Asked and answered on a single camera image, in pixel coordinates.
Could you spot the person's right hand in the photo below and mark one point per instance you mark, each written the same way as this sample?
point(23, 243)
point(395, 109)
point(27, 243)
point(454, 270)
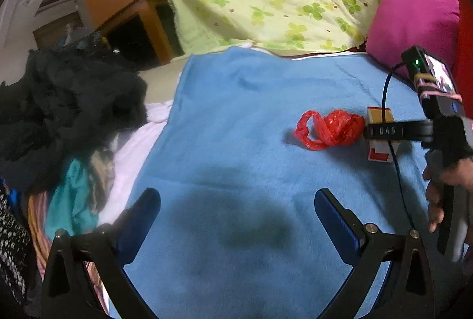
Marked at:
point(435, 204)

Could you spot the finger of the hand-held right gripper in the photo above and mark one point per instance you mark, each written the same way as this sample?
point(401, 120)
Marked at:
point(399, 130)

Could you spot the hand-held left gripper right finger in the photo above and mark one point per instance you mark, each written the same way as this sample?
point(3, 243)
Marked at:
point(334, 223)

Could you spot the black white speckled cloth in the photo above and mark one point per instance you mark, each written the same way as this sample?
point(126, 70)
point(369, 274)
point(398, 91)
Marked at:
point(13, 249)

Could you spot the magenta pillow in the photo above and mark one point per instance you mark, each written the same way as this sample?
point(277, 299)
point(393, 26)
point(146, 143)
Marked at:
point(410, 20)

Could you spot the small orange white box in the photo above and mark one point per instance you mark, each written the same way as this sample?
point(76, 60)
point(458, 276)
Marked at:
point(380, 116)

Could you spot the black fuzzy garment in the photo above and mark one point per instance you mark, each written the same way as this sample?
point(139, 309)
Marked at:
point(66, 101)

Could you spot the blue blanket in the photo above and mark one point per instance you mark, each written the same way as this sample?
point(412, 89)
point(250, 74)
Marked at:
point(240, 156)

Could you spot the beige patterned cloth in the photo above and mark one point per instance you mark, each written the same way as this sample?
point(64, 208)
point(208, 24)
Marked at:
point(101, 175)

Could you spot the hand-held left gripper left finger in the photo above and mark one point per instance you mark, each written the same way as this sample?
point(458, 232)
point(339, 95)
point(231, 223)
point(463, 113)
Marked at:
point(138, 221)

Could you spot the teal cloth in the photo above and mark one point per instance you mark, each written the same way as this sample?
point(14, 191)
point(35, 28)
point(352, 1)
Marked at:
point(72, 193)

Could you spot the orange striped cloth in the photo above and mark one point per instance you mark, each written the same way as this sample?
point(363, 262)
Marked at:
point(37, 219)

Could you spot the red plastic bag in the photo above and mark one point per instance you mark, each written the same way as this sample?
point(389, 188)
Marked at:
point(336, 127)

